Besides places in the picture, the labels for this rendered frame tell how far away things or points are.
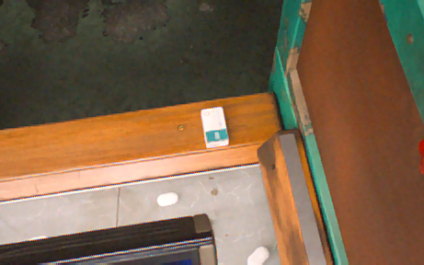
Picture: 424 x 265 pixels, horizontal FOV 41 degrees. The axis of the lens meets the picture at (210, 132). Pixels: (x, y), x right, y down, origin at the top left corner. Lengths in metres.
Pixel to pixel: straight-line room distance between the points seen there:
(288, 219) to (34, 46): 1.40
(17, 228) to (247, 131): 0.39
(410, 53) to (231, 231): 0.51
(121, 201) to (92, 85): 1.02
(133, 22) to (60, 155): 1.14
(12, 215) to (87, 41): 1.13
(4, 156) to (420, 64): 0.69
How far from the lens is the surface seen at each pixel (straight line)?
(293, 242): 0.78
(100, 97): 1.86
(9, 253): 0.55
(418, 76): 0.45
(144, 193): 0.91
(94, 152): 0.92
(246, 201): 0.90
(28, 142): 0.95
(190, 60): 1.90
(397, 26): 0.47
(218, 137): 0.89
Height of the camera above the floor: 1.59
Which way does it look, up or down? 64 degrees down
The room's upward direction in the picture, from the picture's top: straight up
